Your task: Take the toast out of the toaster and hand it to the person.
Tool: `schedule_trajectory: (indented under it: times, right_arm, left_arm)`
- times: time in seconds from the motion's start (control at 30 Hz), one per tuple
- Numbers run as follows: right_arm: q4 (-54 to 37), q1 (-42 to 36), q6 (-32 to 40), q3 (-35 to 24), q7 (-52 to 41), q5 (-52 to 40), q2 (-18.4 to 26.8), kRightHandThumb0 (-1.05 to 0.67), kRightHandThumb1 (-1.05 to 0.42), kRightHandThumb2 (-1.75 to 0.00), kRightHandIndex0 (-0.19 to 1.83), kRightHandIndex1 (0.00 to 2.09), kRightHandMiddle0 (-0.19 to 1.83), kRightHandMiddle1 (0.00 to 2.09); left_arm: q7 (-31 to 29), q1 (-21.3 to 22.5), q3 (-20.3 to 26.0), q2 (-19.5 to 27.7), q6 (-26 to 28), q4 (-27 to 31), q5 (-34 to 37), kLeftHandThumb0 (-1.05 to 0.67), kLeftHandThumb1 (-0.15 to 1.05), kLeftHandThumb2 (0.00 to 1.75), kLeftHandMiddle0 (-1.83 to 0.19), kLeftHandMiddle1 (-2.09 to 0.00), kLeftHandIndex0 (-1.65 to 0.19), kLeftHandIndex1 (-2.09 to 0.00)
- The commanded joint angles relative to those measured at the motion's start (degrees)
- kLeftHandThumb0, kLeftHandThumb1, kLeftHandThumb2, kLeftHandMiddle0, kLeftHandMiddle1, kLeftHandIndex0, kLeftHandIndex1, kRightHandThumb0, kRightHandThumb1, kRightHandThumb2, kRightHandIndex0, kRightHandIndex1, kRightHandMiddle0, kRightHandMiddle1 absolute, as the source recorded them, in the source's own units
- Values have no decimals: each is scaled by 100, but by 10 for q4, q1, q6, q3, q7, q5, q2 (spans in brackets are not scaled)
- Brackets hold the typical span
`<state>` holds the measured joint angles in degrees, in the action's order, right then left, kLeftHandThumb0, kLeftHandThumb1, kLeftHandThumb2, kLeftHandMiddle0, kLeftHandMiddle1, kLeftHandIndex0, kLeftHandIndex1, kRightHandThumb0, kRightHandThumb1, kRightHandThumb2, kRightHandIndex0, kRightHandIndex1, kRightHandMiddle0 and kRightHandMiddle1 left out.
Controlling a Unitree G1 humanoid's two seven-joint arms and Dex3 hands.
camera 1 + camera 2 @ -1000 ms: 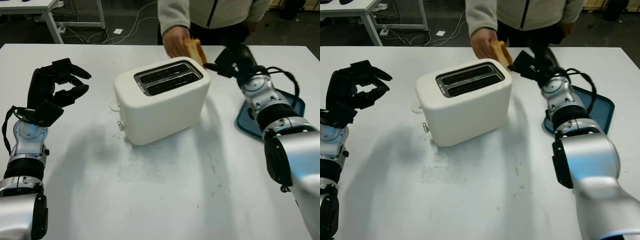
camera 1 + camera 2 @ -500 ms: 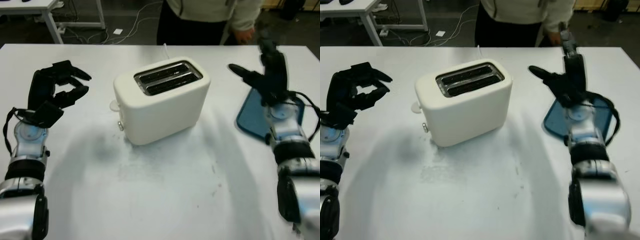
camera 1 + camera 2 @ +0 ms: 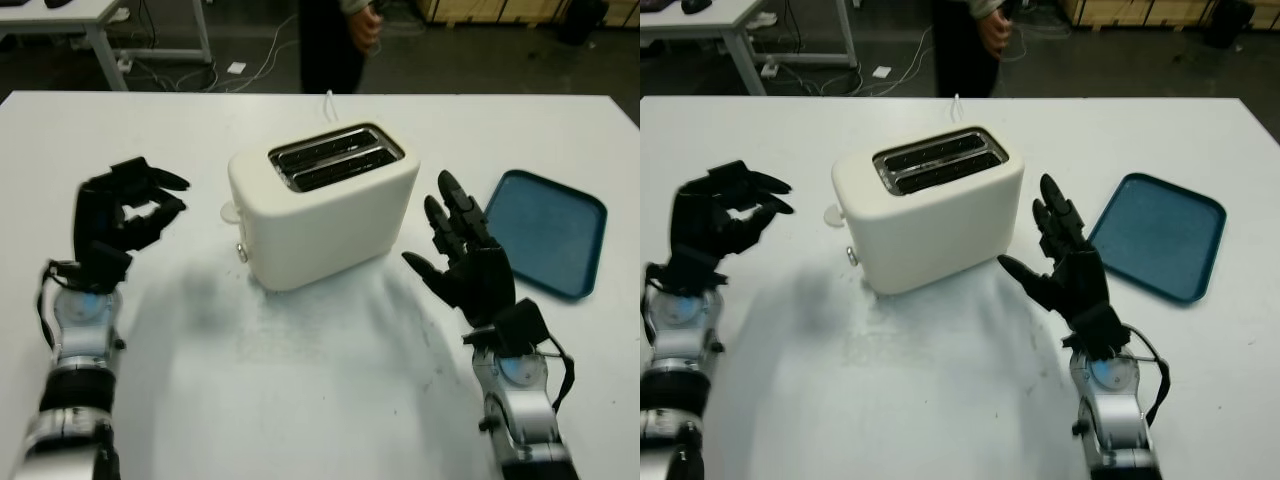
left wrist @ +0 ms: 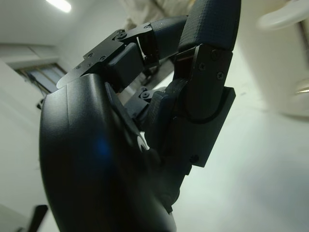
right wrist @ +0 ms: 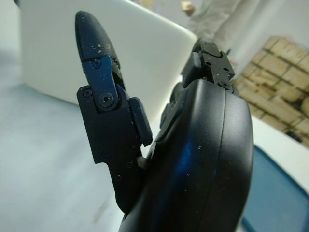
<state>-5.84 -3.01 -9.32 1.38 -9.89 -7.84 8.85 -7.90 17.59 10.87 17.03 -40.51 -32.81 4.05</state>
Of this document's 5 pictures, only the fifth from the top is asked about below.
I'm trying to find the blue plastic tray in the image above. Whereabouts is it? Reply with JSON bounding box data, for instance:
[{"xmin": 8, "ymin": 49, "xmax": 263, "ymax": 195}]
[{"xmin": 241, "ymin": 145, "xmax": 309, "ymax": 232}]

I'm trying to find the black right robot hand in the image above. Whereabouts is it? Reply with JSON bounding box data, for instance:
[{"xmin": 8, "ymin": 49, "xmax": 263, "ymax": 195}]
[{"xmin": 75, "ymin": 10, "xmax": 254, "ymax": 232}]

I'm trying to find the person in cream sweater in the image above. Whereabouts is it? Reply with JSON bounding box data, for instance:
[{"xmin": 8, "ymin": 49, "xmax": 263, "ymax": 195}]
[{"xmin": 187, "ymin": 0, "xmax": 248, "ymax": 65}]

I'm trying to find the white two-slot toaster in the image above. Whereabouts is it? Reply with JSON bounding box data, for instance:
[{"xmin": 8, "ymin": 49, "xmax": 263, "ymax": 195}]
[{"xmin": 18, "ymin": 0, "xmax": 198, "ymax": 119}]

